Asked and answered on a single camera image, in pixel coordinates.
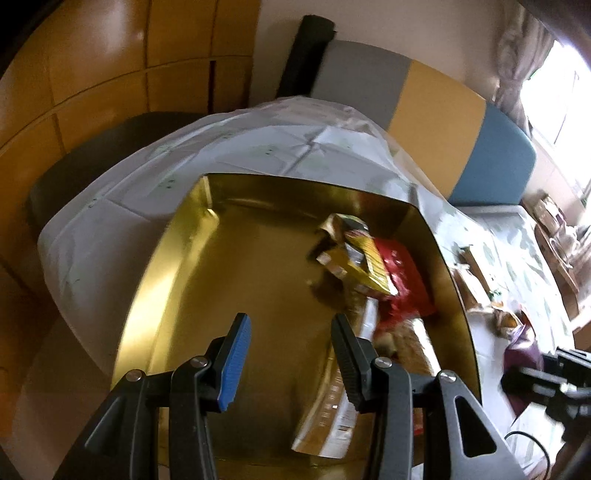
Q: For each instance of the purple snack packet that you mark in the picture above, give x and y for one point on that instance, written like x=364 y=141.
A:
x=526 y=355

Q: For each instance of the wooden side table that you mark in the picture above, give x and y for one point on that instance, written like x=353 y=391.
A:
x=568 y=277

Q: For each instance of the white printed tablecloth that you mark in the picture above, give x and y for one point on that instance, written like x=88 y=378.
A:
x=138 y=184

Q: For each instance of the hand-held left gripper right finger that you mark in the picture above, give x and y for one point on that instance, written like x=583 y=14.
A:
x=348 y=369

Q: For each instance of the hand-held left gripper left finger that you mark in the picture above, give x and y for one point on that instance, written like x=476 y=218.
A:
x=235 y=364

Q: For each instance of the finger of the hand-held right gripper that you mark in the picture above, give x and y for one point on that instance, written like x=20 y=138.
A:
x=526 y=383

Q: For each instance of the black chair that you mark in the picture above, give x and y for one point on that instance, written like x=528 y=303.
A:
x=83 y=170

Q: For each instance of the orange labelled clear packet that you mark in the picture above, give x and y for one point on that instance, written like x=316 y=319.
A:
x=508 y=321

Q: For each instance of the yellow snack packet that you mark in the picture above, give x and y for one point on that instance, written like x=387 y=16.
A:
x=369 y=263

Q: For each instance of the beige patterned curtain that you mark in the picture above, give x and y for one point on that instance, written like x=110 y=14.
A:
x=521 y=60

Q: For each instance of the window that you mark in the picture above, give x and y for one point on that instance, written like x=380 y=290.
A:
x=568 y=115

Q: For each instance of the large red snack packet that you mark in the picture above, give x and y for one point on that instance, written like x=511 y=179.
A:
x=406 y=277

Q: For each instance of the black rolled mat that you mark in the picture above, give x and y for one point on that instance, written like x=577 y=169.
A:
x=304 y=50

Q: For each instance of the grey yellow blue headboard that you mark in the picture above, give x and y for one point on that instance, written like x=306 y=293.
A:
x=438 y=115

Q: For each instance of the gold lined maroon box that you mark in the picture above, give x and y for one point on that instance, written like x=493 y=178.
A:
x=258 y=277

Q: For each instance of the wooden wardrobe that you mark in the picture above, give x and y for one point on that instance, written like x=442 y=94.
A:
x=92 y=69

